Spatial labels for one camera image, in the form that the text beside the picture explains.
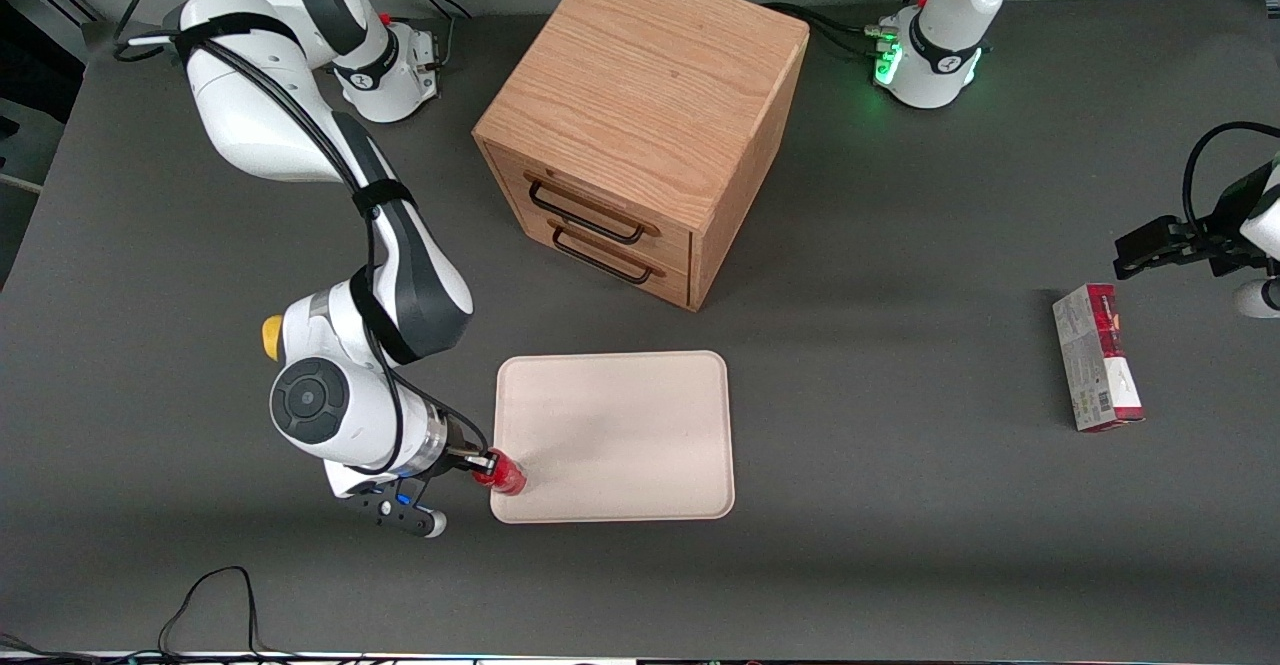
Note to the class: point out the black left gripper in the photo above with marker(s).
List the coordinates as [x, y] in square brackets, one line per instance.
[1226, 219]

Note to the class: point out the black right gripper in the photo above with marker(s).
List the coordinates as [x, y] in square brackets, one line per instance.
[463, 456]

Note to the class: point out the red coke bottle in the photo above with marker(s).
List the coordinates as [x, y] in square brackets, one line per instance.
[510, 480]

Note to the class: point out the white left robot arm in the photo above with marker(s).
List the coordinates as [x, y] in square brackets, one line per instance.
[945, 55]

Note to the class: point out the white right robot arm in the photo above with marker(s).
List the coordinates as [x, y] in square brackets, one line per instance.
[260, 115]

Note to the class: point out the beige plastic tray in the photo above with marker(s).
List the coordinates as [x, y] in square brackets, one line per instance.
[620, 425]

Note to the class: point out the red plaid cardboard box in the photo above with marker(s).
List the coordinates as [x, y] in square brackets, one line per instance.
[1100, 355]

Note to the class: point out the wooden drawer front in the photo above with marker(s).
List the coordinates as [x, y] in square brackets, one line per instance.
[610, 200]
[625, 270]

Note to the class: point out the small yellow round object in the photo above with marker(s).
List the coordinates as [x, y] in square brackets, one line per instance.
[271, 337]

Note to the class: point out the wooden drawer cabinet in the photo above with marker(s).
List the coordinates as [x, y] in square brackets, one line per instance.
[650, 75]

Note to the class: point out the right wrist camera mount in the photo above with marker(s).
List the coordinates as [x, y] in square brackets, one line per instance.
[395, 515]

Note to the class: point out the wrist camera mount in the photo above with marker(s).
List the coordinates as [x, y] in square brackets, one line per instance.
[1258, 300]
[395, 515]

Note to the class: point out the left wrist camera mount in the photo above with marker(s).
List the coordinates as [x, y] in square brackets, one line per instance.
[1258, 300]

